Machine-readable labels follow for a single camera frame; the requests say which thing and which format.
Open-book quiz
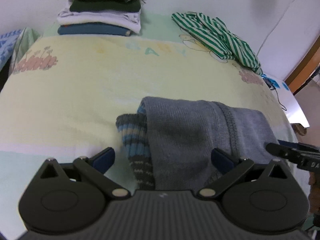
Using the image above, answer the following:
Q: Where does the grey knit sweater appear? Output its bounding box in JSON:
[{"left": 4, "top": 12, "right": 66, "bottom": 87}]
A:
[{"left": 116, "top": 97, "right": 277, "bottom": 191}]

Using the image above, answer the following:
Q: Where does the person right hand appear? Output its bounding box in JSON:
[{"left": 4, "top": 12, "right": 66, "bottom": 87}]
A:
[{"left": 309, "top": 172, "right": 320, "bottom": 215}]

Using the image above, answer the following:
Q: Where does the blue plastic object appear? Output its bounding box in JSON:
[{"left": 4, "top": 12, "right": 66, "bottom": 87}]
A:
[{"left": 261, "top": 74, "right": 289, "bottom": 91}]

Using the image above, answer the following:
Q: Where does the yellow baby blanket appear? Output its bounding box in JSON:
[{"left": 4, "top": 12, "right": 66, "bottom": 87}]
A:
[{"left": 0, "top": 11, "right": 311, "bottom": 238}]

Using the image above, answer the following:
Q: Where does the green white striped garment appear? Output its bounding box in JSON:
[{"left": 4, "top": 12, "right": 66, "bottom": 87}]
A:
[{"left": 171, "top": 12, "right": 263, "bottom": 75}]

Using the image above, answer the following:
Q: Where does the blue folded garment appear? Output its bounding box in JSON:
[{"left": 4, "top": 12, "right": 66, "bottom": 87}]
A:
[{"left": 57, "top": 23, "right": 132, "bottom": 36}]

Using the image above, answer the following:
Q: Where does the white folded garment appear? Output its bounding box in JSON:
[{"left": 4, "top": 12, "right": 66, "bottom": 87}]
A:
[{"left": 57, "top": 1, "right": 141, "bottom": 34}]

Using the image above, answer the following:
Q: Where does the blue patterned cloth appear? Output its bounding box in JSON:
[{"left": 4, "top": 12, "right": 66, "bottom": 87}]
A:
[{"left": 0, "top": 28, "right": 26, "bottom": 70}]

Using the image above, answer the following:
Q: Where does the dark green folded garment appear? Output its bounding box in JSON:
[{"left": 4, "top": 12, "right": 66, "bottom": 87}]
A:
[{"left": 69, "top": 0, "right": 141, "bottom": 12}]

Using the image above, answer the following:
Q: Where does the white wall cable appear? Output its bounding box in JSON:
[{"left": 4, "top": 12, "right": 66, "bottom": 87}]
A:
[{"left": 256, "top": 0, "right": 301, "bottom": 53}]

